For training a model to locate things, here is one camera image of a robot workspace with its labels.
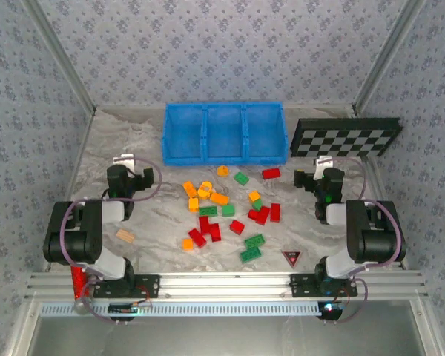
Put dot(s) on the long green lego brick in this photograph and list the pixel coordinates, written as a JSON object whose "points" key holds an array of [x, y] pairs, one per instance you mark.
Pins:
{"points": [[208, 211], [254, 241], [250, 254]]}

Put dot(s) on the small orange lego brick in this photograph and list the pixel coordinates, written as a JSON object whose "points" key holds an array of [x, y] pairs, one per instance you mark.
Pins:
{"points": [[188, 244]]}

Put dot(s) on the translucent red lego brick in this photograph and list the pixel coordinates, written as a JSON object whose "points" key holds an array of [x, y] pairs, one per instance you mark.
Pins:
{"points": [[214, 233]]}

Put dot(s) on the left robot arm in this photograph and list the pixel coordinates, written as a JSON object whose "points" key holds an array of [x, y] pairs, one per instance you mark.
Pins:
{"points": [[85, 230]]}

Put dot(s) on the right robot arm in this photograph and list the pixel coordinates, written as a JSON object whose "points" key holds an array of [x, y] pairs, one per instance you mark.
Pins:
{"points": [[367, 230]]}

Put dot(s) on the black and grey checkerboard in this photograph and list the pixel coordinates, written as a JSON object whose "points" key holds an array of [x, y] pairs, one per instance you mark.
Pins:
{"points": [[341, 142]]}

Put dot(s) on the blue three-compartment plastic bin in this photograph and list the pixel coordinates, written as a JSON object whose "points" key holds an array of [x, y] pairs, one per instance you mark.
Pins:
{"points": [[185, 133]]}

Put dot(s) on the small tan wooden block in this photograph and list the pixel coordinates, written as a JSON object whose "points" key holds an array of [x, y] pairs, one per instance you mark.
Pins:
{"points": [[125, 236]]}

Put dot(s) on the black and red triangle marker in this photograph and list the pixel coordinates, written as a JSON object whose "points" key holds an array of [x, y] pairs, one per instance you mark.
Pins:
{"points": [[291, 257]]}

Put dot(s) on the aluminium front leg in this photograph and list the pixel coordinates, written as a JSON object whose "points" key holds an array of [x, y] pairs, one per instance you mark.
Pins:
{"points": [[22, 330], [426, 330]]}

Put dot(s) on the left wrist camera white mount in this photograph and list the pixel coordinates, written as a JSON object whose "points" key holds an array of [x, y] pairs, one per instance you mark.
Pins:
{"points": [[123, 159]]}

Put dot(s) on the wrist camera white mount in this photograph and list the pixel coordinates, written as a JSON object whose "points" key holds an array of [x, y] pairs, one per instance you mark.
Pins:
{"points": [[123, 159], [323, 161]]}

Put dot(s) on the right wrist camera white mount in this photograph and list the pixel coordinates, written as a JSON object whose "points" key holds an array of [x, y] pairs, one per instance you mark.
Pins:
{"points": [[323, 161]]}

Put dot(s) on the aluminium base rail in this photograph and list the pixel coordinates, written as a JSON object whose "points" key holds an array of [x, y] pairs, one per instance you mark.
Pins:
{"points": [[226, 283]]}

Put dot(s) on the aluminium corner post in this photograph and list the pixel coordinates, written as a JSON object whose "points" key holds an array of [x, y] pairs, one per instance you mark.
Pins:
{"points": [[61, 55], [387, 55]]}

